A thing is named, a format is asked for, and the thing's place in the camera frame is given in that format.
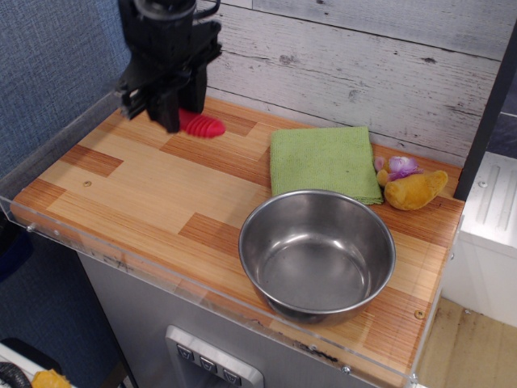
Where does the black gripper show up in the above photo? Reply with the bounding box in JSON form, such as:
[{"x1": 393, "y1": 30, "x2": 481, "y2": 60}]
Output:
[{"x1": 116, "y1": 1, "x2": 221, "y2": 133}]

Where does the red-handled metal spork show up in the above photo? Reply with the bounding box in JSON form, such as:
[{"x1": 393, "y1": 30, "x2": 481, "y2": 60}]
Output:
[{"x1": 119, "y1": 86, "x2": 227, "y2": 140}]

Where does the clear acrylic edge guard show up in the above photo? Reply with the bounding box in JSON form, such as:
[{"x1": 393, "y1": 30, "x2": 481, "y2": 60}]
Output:
[{"x1": 0, "y1": 58, "x2": 465, "y2": 388}]

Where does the green folded cloth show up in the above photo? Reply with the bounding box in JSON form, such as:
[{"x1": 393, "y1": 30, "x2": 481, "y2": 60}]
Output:
[{"x1": 270, "y1": 127, "x2": 384, "y2": 205}]

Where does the stainless steel bowl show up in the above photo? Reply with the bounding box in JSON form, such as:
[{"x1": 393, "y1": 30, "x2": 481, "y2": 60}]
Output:
[{"x1": 238, "y1": 190, "x2": 396, "y2": 325}]

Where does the grey cabinet with button panel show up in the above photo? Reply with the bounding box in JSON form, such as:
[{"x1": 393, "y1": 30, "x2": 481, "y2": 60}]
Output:
[{"x1": 79, "y1": 255, "x2": 369, "y2": 387}]

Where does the yellow plush toy with flower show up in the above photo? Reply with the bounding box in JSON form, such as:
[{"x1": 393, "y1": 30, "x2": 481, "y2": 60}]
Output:
[{"x1": 374, "y1": 156, "x2": 448, "y2": 211}]

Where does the yellow object bottom left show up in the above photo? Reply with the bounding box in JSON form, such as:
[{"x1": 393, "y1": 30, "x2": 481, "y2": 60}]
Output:
[{"x1": 32, "y1": 369, "x2": 72, "y2": 388}]

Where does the white side unit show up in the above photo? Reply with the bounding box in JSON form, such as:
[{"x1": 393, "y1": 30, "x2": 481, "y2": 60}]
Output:
[{"x1": 442, "y1": 152, "x2": 516, "y2": 327}]

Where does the dark vertical post right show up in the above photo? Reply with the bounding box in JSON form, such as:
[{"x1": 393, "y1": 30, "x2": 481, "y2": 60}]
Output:
[{"x1": 453, "y1": 25, "x2": 516, "y2": 201}]

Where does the black braided cable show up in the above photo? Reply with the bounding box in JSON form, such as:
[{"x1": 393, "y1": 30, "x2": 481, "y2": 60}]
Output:
[{"x1": 0, "y1": 362, "x2": 33, "y2": 388}]

